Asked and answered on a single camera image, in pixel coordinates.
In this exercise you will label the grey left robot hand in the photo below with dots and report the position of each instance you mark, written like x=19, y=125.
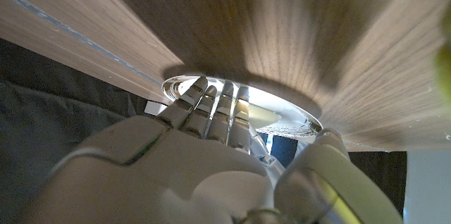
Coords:
x=262, y=148

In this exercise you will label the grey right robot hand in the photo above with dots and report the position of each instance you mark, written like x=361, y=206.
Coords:
x=158, y=167

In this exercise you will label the pale yellow sponge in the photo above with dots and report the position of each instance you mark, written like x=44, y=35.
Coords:
x=262, y=115

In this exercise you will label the white paper plate dark rim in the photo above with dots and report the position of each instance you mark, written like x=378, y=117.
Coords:
x=282, y=111

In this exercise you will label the yellow tennis ball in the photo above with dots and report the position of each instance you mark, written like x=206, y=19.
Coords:
x=444, y=62

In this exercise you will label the black backdrop curtain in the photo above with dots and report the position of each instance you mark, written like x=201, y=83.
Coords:
x=53, y=104

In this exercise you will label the grey tape outline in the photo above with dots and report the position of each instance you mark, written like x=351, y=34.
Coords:
x=70, y=30

